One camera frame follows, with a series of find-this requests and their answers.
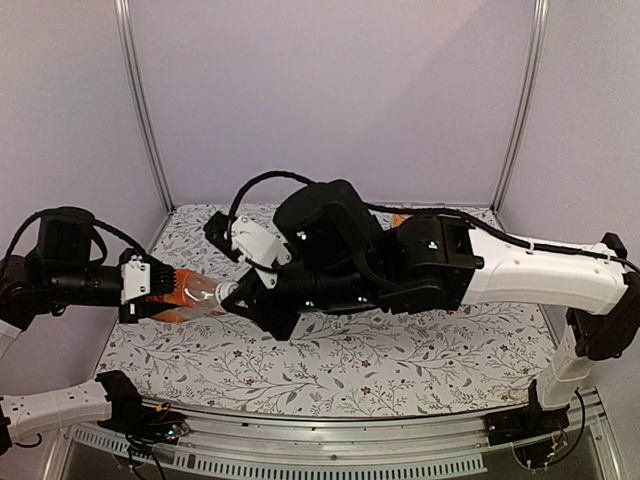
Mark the aluminium frame post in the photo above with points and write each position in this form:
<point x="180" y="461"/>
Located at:
<point x="525" y="100"/>
<point x="134" y="76"/>

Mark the small orange black bottle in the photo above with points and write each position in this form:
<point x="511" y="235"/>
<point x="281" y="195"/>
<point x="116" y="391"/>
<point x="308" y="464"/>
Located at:
<point x="398" y="220"/>

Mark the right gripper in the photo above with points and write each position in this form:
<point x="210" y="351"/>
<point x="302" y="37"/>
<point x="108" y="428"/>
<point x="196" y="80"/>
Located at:
<point x="253" y="308"/>

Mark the front aluminium rail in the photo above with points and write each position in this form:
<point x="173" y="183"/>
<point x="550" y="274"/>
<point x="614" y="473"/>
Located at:
<point x="235" y="445"/>

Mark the left aluminium frame post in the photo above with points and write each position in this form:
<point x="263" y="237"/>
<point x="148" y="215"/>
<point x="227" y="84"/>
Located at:
<point x="134" y="76"/>

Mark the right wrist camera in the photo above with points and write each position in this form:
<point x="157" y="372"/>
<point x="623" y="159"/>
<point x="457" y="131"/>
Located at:
<point x="242" y="239"/>

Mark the floral patterned table mat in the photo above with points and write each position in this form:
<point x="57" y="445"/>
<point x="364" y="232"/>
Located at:
<point x="362" y="365"/>

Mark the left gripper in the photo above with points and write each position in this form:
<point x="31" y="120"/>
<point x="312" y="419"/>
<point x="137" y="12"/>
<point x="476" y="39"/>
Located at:
<point x="138" y="307"/>

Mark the right aluminium frame post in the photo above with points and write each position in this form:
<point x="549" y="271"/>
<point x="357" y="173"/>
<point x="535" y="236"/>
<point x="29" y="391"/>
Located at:
<point x="525" y="100"/>

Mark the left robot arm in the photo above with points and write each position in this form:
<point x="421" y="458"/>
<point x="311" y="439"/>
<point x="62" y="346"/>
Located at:
<point x="65" y="257"/>

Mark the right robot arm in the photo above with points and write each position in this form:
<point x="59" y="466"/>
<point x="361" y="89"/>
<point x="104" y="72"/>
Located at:
<point x="329" y="253"/>

